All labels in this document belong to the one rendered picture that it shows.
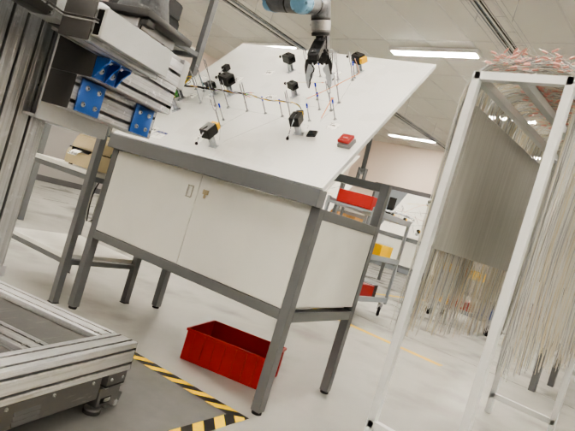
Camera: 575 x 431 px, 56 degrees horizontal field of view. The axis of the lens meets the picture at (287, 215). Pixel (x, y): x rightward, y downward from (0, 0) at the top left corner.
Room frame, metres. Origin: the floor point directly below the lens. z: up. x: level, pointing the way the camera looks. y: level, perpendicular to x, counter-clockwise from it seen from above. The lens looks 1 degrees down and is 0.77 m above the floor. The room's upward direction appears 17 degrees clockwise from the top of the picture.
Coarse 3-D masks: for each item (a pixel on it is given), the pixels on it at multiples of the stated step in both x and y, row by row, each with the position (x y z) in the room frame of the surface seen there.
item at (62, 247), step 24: (216, 0) 2.96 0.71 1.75; (192, 48) 2.95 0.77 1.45; (192, 72) 2.95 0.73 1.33; (96, 144) 2.58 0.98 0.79; (72, 168) 2.64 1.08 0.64; (96, 168) 2.58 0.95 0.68; (24, 240) 2.75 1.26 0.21; (48, 240) 2.80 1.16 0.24; (72, 240) 2.57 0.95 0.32; (72, 264) 2.61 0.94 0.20; (96, 264) 2.73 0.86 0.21; (120, 264) 2.86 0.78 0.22
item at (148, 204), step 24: (120, 168) 2.53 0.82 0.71; (144, 168) 2.45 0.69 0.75; (168, 168) 2.38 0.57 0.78; (120, 192) 2.51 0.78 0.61; (144, 192) 2.43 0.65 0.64; (168, 192) 2.35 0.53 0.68; (192, 192) 2.28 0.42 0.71; (120, 216) 2.49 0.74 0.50; (144, 216) 2.41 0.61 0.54; (168, 216) 2.33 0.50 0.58; (144, 240) 2.38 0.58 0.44; (168, 240) 2.31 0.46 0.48
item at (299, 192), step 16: (112, 144) 2.53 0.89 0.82; (128, 144) 2.47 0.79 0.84; (144, 144) 2.42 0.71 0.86; (160, 160) 2.35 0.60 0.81; (176, 160) 2.30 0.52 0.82; (192, 160) 2.26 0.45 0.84; (208, 160) 2.21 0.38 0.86; (224, 176) 2.16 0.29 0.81; (240, 176) 2.11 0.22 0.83; (256, 176) 2.08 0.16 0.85; (272, 176) 2.04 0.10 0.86; (272, 192) 2.03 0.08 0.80; (288, 192) 1.99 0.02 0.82; (304, 192) 1.96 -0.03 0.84; (320, 192) 1.93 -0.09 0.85; (320, 208) 1.96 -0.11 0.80
